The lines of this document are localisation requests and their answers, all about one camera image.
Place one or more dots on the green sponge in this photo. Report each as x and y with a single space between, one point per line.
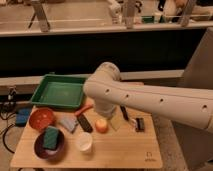
51 137

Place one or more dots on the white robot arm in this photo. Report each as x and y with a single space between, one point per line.
192 107

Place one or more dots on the red bowl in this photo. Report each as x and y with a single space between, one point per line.
41 118

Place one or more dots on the orange apple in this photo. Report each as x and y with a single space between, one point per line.
101 125

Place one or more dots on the black remote control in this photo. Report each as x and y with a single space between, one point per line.
84 123

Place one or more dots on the green plastic tray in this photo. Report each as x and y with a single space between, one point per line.
59 91

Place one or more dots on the white plastic cup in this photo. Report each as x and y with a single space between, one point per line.
84 142

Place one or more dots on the blue box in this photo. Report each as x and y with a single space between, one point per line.
22 116

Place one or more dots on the black handled knife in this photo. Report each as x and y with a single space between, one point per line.
124 112

